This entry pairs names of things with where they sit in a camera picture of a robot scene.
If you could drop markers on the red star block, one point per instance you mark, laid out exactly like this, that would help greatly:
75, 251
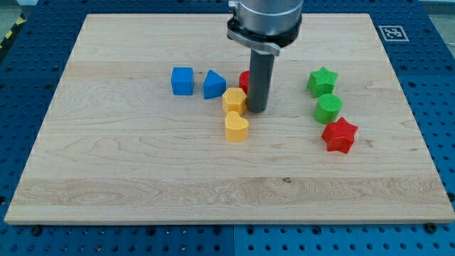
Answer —
339, 135

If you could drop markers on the green cylinder block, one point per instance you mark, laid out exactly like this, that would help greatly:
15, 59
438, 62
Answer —
327, 108

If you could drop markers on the green star block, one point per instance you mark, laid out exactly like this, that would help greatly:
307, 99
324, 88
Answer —
321, 82

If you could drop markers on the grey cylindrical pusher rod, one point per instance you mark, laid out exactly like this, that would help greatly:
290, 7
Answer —
261, 67

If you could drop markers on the blue cube block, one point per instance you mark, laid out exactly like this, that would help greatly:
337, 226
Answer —
182, 82

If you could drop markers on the wooden board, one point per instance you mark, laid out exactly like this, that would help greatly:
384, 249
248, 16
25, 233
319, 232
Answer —
117, 147

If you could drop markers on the white fiducial marker tag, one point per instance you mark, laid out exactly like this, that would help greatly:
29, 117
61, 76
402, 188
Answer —
393, 33

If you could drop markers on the red cylinder block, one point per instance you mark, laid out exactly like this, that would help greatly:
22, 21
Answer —
244, 79

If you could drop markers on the yellow heart block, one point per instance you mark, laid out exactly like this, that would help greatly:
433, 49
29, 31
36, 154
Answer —
236, 127

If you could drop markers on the blue triangle block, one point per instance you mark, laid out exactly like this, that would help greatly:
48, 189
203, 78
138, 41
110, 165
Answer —
214, 85

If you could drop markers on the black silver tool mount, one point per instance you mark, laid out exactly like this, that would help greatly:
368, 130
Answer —
259, 42

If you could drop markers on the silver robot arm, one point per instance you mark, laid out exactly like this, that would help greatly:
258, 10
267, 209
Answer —
265, 27

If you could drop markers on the yellow hexagon block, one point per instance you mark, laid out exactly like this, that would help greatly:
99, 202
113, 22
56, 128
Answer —
234, 99

